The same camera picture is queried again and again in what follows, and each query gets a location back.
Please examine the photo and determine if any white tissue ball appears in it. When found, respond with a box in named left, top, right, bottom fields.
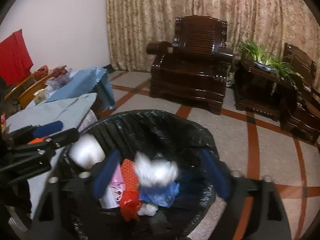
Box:
left=69, top=134, right=106, bottom=170

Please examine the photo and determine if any orange mesh sleeve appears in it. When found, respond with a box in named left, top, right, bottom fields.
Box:
left=120, top=159, right=139, bottom=192

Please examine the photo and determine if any white plastic bag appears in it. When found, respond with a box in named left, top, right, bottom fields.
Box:
left=133, top=152, right=178, bottom=188

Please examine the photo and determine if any grey-blue table cloth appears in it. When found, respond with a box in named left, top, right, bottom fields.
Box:
left=7, top=93, right=101, bottom=218

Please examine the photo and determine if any tissue box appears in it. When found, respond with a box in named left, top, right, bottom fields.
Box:
left=33, top=90, right=49, bottom=105

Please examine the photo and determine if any pink packaging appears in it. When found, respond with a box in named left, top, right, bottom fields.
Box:
left=99, top=164, right=126, bottom=209

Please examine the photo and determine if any glass fruit bowl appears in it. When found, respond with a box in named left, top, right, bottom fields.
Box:
left=45, top=66, right=72, bottom=90

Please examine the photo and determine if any blue side table cloth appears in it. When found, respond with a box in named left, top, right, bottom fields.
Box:
left=40, top=67, right=116, bottom=109

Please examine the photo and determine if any red plastic wrapper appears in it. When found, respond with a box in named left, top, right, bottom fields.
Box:
left=119, top=191, right=142, bottom=222

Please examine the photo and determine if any red cloth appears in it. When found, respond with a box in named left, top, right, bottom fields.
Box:
left=0, top=29, right=33, bottom=86

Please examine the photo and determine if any black bin with liner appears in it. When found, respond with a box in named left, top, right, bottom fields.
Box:
left=67, top=109, right=228, bottom=239

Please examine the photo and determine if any blue plastic bag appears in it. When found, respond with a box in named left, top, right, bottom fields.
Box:
left=139, top=182, right=180, bottom=207

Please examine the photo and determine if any dark wooden armchair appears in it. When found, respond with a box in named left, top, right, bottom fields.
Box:
left=280, top=43, right=319, bottom=144
left=146, top=15, right=233, bottom=115

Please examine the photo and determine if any dark wooden side table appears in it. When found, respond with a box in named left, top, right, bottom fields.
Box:
left=234, top=59, right=297, bottom=121

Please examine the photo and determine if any potted green plant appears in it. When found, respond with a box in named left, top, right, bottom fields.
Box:
left=236, top=40, right=302, bottom=87

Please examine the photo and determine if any patterned beige curtain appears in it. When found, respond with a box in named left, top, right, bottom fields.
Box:
left=102, top=0, right=320, bottom=93

